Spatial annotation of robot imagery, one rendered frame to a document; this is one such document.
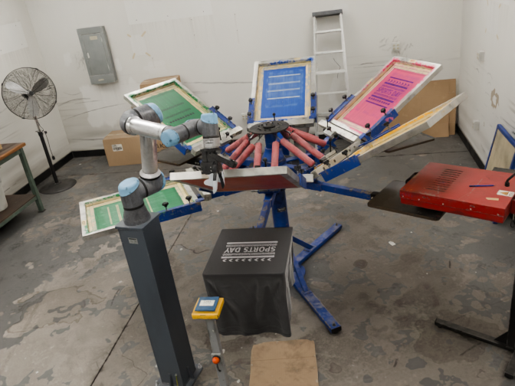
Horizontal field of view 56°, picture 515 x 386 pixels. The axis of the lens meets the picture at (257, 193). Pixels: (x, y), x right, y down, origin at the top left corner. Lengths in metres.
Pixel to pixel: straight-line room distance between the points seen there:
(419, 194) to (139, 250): 1.62
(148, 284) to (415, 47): 4.99
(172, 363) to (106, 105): 5.17
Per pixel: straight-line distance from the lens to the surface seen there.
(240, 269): 2.63
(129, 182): 2.72
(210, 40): 7.00
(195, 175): 2.39
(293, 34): 6.79
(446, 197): 2.88
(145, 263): 2.84
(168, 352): 3.23
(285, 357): 3.43
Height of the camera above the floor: 2.39
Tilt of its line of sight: 25 degrees down
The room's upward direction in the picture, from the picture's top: 8 degrees counter-clockwise
